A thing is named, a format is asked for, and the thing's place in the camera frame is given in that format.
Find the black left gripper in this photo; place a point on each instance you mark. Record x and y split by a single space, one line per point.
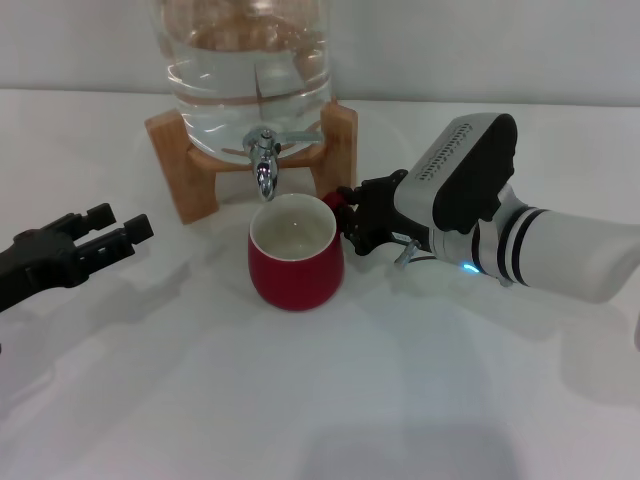
35 267

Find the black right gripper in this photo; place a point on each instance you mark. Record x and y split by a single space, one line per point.
380 210

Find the red cup white inside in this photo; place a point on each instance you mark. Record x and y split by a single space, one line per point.
295 285

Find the chrome faucet with lever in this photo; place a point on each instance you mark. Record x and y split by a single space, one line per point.
265 170

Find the wooden dispenser stand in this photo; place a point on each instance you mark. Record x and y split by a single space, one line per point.
192 190

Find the clear glass water dispenser jar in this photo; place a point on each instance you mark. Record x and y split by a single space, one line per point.
225 100

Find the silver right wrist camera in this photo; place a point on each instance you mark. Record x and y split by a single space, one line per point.
440 170

